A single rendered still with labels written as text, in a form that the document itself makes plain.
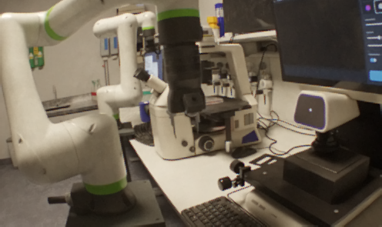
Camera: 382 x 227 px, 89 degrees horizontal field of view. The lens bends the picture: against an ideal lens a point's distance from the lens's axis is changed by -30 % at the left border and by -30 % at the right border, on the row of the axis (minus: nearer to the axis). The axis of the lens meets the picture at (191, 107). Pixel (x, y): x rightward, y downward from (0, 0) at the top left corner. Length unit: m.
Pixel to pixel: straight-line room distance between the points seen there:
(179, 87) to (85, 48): 3.21
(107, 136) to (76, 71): 3.12
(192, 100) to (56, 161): 0.31
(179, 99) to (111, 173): 0.24
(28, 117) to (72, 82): 3.14
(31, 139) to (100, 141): 0.17
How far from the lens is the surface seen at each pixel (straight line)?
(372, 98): 0.62
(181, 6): 0.53
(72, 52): 3.71
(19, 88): 0.63
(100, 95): 1.49
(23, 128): 0.57
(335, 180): 0.53
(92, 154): 0.59
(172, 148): 1.09
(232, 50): 1.22
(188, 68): 0.53
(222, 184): 0.69
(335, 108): 0.57
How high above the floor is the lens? 1.16
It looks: 11 degrees down
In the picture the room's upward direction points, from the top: 5 degrees counter-clockwise
